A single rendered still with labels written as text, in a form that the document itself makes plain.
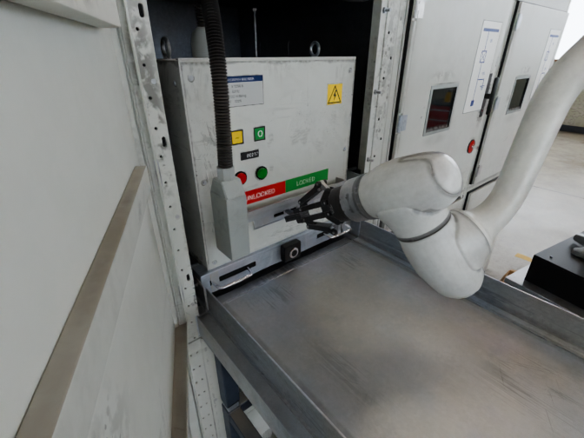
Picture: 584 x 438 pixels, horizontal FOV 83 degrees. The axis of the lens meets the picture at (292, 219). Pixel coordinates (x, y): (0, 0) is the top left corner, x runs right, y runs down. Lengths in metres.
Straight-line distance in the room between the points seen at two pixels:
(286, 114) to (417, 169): 0.40
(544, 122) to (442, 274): 0.31
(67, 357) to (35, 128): 0.15
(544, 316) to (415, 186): 0.51
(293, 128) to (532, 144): 0.49
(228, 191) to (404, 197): 0.33
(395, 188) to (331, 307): 0.39
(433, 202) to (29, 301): 0.49
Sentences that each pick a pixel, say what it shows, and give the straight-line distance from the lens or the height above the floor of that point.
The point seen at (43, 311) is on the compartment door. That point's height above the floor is 1.26.
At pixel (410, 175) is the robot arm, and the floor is 1.23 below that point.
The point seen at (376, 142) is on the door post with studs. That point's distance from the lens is 1.05.
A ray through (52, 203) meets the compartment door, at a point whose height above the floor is 1.31.
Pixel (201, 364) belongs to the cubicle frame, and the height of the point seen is 0.69.
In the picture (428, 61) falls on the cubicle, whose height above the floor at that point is 1.38.
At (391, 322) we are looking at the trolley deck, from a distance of 0.83.
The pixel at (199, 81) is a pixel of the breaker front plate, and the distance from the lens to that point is 0.71.
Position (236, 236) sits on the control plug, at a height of 1.06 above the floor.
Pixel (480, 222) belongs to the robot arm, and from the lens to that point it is 0.65.
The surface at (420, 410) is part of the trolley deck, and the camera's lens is 0.70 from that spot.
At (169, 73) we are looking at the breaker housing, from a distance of 0.74.
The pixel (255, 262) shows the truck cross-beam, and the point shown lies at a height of 0.90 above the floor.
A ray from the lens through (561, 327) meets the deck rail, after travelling 0.95.
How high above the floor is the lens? 1.40
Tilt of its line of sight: 27 degrees down
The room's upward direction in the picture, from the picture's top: straight up
